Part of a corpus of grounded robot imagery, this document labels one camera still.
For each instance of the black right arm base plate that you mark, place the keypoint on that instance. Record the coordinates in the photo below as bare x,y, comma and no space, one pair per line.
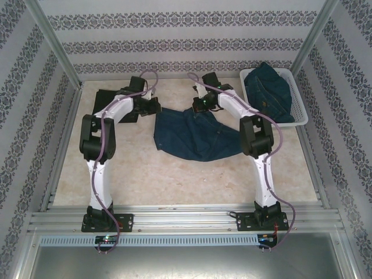
244,222

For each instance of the buttoned dark denim skirt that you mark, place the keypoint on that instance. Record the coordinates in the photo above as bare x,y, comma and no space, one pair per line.
270,90

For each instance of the black skirt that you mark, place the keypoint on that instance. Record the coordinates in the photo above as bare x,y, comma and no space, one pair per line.
103,98

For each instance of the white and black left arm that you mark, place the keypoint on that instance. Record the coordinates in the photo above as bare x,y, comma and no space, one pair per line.
103,186

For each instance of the small circuit board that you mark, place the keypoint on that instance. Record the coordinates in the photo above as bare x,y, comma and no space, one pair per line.
267,237
106,239

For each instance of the aluminium cross rail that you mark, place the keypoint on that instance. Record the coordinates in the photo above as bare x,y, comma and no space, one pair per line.
180,218

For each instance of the aluminium frame post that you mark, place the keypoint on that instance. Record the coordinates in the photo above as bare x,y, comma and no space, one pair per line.
312,40
58,46

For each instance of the white plastic mesh basket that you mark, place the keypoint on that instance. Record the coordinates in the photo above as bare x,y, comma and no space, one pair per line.
299,110

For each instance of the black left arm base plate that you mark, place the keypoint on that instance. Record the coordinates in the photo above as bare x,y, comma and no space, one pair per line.
126,222

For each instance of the plain dark denim skirt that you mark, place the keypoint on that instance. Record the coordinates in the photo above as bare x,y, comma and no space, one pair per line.
197,136

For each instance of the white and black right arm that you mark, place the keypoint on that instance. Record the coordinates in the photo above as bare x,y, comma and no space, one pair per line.
260,186

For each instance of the grey metal sheet panel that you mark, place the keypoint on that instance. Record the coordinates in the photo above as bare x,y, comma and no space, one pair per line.
186,264

